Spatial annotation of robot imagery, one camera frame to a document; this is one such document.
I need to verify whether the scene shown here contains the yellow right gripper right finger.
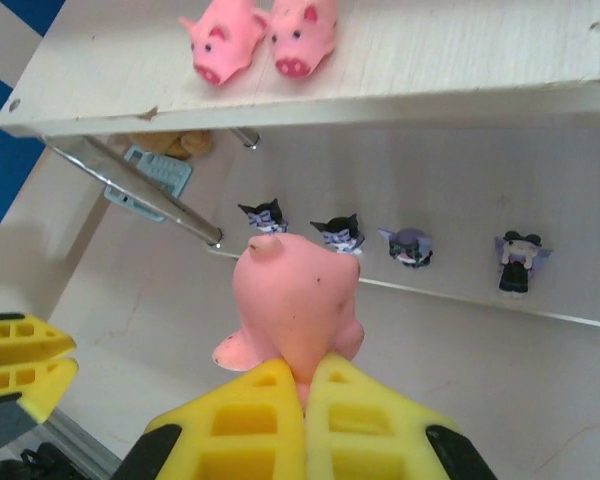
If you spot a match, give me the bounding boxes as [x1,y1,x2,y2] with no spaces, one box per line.
[304,351,499,480]

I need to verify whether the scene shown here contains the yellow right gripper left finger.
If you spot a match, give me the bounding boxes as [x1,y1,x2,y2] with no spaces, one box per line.
[123,357,307,480]

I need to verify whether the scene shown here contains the pink plastic pig toy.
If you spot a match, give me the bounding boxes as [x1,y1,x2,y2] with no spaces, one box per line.
[264,0,339,79]
[212,232,366,401]
[178,0,271,87]

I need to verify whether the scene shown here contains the black dress figurine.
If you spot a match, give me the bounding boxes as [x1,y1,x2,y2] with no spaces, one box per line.
[494,229,555,300]

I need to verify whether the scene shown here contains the two-tier wooden shelf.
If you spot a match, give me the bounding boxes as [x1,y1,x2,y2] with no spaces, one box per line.
[0,0,600,332]

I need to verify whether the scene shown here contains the light blue calculator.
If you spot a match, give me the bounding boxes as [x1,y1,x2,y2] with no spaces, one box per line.
[103,144,194,224]

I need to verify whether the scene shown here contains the brown plush toy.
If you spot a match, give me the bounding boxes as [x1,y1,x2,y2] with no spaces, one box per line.
[124,128,214,161]

